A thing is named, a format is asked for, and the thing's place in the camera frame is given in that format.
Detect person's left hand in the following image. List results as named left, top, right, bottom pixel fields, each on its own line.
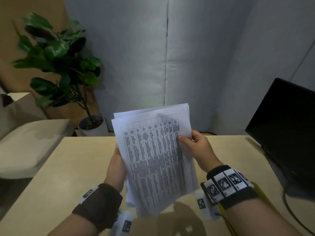
left=103, top=144, right=127, bottom=193

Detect person's right hand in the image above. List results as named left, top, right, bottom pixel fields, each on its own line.
left=177, top=129, right=224, bottom=173

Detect yellow plastic bin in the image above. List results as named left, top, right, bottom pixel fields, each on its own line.
left=218, top=182, right=281, bottom=236

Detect person's right forearm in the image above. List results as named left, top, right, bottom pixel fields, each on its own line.
left=225, top=195, right=303, bottom=236

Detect black wristband single marker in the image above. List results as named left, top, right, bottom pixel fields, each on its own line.
left=72, top=183, right=123, bottom=231

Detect black wristband several markers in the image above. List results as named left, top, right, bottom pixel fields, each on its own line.
left=200, top=165, right=259, bottom=210

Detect black monitor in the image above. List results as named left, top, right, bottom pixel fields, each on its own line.
left=245, top=78, right=315, bottom=194

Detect beige armchair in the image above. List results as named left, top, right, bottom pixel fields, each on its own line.
left=0, top=87, right=74, bottom=180

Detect beige side table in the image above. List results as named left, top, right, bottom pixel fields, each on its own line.
left=7, top=92, right=47, bottom=121

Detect green potted plant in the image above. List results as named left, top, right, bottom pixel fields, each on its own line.
left=11, top=12, right=109, bottom=137

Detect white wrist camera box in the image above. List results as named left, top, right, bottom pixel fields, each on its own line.
left=115, top=210, right=135, bottom=236
left=194, top=189, right=220, bottom=220

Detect black monitor cable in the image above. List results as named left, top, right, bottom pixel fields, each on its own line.
left=282, top=189, right=315, bottom=235

